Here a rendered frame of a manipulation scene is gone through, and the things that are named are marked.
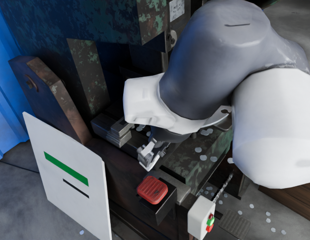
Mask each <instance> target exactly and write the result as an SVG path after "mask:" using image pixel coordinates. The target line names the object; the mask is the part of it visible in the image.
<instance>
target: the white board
mask: <svg viewBox="0 0 310 240"><path fill-rule="evenodd" d="M22 114H23V117H24V121H25V124H26V127H27V130H28V134H29V138H30V141H31V145H32V148H33V151H34V155H35V158H36V161H37V165H38V168H39V172H40V175H41V179H42V182H43V185H44V189H45V192H46V196H47V199H48V200H49V201H50V202H51V203H53V204H54V205H55V206H57V207H58V208H59V209H61V210H62V211H63V212H64V213H66V214H67V215H68V216H70V217H71V218H72V219H73V220H75V221H76V222H77V223H79V224H80V225H81V226H83V227H84V228H85V229H87V230H88V231H89V232H91V233H92V234H94V235H95V236H96V237H97V238H99V239H100V240H112V235H111V226H110V216H109V206H108V197H107V183H106V174H105V164H104V162H103V161H102V158H101V157H99V156H98V155H97V154H95V153H94V152H92V151H91V150H89V149H88V148H86V147H85V146H83V145H82V144H80V143H79V142H77V141H76V140H74V139H73V138H71V137H70V136H68V135H66V134H65V133H63V132H61V131H59V130H57V129H56V128H54V127H51V126H50V125H48V124H46V123H44V122H42V121H41V120H39V119H37V118H35V117H33V116H32V115H30V114H28V113H26V112H23V113H22Z"/></svg>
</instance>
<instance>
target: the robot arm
mask: <svg viewBox="0 0 310 240"><path fill-rule="evenodd" d="M221 105H222V106H231V107H232V161H233V162H234V164H235V165H236V166H237V167H238V168H239V169H240V170H241V172H242V173H243V174H245V175H246V176H247V177H248V178H250V179H251V180H252V181H253V182H255V183H256V184H259V185H262V186H265V187H267V188H270V189H283V188H290V187H294V186H298V185H301V184H305V183H309V182H310V67H309V63H308V60H307V57H306V54H305V52H304V50H303V48H302V47H301V46H300V45H299V44H298V43H297V42H294V41H291V40H288V39H284V38H283V37H281V36H279V35H278V34H277V32H276V31H275V30H274V29H273V27H272V26H271V24H270V21H269V19H268V18H267V16H266V15H265V14H264V12H263V11H262V9H261V8H260V7H258V6H257V5H255V4H254V3H251V2H248V1H245V0H211V1H208V2H206V3H205V4H204V5H203V6H201V7H200V8H199V9H198V10H196V11H195V12H194V13H193V15H192V17H191V18H190V20H189V21H188V23H187V25H186V26H185V28H184V30H183V31H182V33H181V34H180V36H179V38H178V39H177V41H176V43H175V46H174V48H173V51H172V53H171V55H170V60H169V65H168V70H167V71H166V72H164V73H160V74H157V75H153V76H147V77H140V78H133V79H127V80H126V81H125V86H124V94H123V108H124V116H125V121H127V122H128V123H135V124H144V125H150V126H151V131H150V132H151V134H150V136H149V138H148V142H149V144H148V145H147V146H146V145H143V146H141V147H139V148H138V149H137V151H136V152H137V153H138V158H137V159H138V160H139V161H140V162H139V164H140V165H142V166H143V167H144V168H145V169H146V170H147V171H150V170H151V168H152V167H153V166H154V165H155V163H156V162H157V160H158V159H159V155H160V156H161V157H163V156H164V155H165V152H163V150H164V149H165V148H167V147H168V145H169V144H170V143H178V142H182V141H184V140H186V139H187V138H188V137H189V136H190V135H191V134H192V132H197V131H198V130H199V129H200V128H201V127H202V126H203V125H204V124H205V123H206V122H207V120H208V119H209V118H210V117H211V116H212V115H213V114H214V113H215V112H216V111H217V110H218V109H219V108H220V106H221Z"/></svg>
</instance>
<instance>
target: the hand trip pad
mask: <svg viewBox="0 0 310 240"><path fill-rule="evenodd" d="M136 190H137V193H138V194H139V195H140V196H141V197H142V198H144V199H145V200H147V201H148V202H150V203H152V204H158V203H159V202H160V201H161V200H162V199H163V197H164V196H165V195H166V194H167V192H168V187H167V185H166V184H164V183H163V182H161V181H160V180H158V179H157V178H155V177H153V176H147V177H145V178H144V179H143V180H142V182H141V183H140V184H139V185H138V186H137V189H136Z"/></svg>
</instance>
